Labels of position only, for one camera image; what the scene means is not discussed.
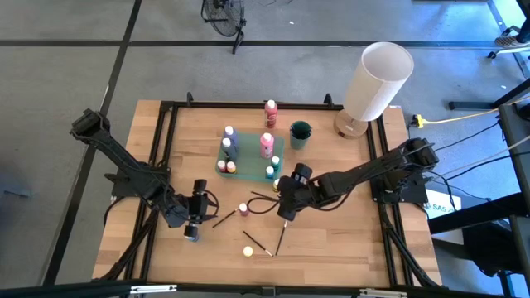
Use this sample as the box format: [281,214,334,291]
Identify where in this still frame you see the neighbouring black rig frame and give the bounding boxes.
[426,76,530,298]

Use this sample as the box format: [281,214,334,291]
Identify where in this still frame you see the black cable bundle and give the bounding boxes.
[378,202,440,289]
[99,197,162,283]

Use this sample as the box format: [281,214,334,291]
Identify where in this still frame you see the dark green plastic cup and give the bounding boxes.
[288,119,313,150]

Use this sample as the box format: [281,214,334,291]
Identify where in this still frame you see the white shade wooden base lamp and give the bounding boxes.
[333,41,415,141]

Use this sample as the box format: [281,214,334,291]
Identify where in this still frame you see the person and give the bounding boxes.
[494,24,530,50]

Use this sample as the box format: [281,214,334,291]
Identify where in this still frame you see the silver frame bracket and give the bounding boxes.
[359,288,409,298]
[130,284,178,294]

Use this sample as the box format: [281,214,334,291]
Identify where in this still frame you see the black aluminium rig frame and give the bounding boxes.
[0,91,530,298]

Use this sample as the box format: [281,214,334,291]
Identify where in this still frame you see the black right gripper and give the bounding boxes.
[276,163,322,223]

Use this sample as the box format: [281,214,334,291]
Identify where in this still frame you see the yellow extension cord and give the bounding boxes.
[412,95,530,129]

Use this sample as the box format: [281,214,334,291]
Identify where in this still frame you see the large red paint bottle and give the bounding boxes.
[263,99,279,129]

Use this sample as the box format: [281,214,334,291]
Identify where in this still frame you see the large teal paint bottle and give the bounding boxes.
[219,137,237,163]

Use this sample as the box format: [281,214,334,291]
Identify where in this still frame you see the black left camera cable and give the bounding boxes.
[205,189,220,221]

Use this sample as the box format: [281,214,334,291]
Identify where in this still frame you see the black floor fan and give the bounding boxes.
[200,0,248,55]

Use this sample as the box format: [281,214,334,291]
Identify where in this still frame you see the translucent teal plastic bin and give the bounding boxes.
[214,132,286,183]

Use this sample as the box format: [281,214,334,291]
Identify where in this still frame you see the large blue paint bottle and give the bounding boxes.
[223,125,239,150]

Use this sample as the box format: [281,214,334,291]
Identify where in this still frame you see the white labelled box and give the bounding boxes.
[424,189,463,220]

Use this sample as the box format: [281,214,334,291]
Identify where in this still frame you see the large pink paint bottle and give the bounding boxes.
[259,132,275,160]

